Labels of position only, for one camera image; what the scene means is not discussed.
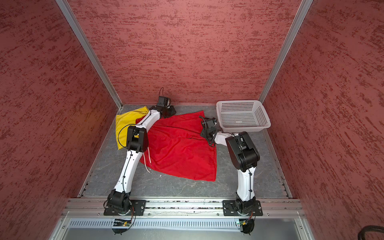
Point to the white perforated cable duct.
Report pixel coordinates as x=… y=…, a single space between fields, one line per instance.
x=171 y=224

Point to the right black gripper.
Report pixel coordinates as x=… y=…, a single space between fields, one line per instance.
x=203 y=133

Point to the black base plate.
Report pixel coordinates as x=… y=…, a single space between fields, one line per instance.
x=136 y=207
x=229 y=207

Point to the small circuit board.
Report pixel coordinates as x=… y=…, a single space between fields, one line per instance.
x=243 y=223
x=122 y=223

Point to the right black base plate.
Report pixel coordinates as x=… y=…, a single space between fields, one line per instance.
x=229 y=207

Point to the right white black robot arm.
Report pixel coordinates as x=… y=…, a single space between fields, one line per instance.
x=244 y=156

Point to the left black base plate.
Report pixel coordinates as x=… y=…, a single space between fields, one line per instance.
x=136 y=207

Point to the right corner aluminium post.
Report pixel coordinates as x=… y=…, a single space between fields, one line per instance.
x=290 y=37

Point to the white plastic laundry basket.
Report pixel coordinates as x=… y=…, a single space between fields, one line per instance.
x=244 y=115

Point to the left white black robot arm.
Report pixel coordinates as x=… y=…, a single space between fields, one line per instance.
x=118 y=201

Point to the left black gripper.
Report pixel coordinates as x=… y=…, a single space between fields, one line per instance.
x=173 y=111

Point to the right small circuit board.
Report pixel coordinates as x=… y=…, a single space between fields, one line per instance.
x=243 y=223

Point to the left corner aluminium post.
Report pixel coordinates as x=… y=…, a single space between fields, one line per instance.
x=82 y=38

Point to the yellow shorts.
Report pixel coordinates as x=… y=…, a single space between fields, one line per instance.
x=125 y=120

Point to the aluminium frame rail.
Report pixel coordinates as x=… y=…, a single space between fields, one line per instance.
x=184 y=208

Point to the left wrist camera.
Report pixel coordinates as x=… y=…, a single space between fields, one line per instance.
x=164 y=102

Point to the left small circuit board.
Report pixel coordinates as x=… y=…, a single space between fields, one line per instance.
x=122 y=223

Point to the corner aluminium post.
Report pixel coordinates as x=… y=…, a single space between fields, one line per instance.
x=290 y=37
x=82 y=38

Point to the red shorts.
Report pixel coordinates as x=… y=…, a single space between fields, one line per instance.
x=176 y=148

